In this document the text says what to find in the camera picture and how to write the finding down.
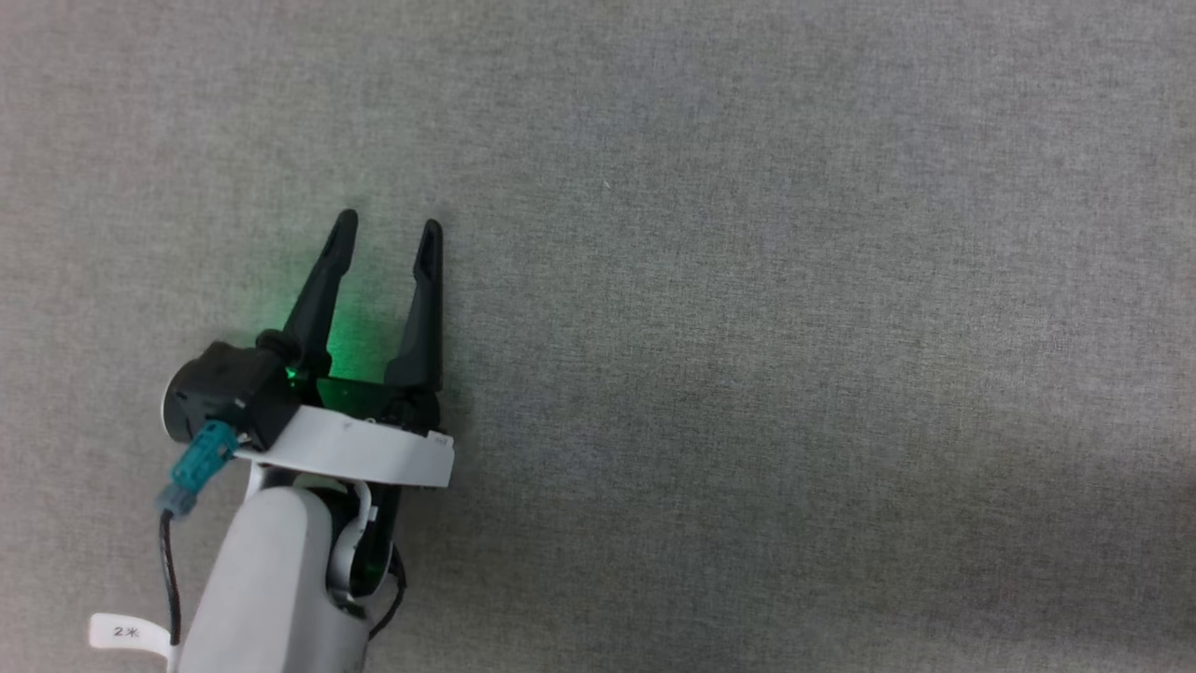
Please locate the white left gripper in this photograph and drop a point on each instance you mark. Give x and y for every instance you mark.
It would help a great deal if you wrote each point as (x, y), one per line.
(364, 453)

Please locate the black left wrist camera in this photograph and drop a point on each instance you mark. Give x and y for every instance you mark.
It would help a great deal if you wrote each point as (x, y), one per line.
(229, 388)

